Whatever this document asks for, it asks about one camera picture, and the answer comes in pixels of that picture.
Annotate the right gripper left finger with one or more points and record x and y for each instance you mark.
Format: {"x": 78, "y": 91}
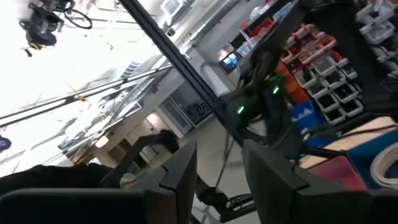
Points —
{"x": 174, "y": 186}

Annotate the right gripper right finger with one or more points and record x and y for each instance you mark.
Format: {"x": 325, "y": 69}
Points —
{"x": 280, "y": 193}

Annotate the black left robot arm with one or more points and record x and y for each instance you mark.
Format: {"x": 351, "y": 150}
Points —
{"x": 267, "y": 124}

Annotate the red plastic bin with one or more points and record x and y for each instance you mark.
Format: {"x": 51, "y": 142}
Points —
{"x": 335, "y": 174}

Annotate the blue plastic crate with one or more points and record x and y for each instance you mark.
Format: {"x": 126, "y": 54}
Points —
{"x": 306, "y": 116}

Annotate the blue plastic bin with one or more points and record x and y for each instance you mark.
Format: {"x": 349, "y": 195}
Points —
{"x": 360, "y": 155}

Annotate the storage shelf with bins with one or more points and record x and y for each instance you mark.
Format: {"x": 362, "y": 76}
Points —
{"x": 329, "y": 90}

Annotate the black aluminium table frame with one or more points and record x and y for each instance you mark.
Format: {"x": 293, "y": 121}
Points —
{"x": 174, "y": 56}

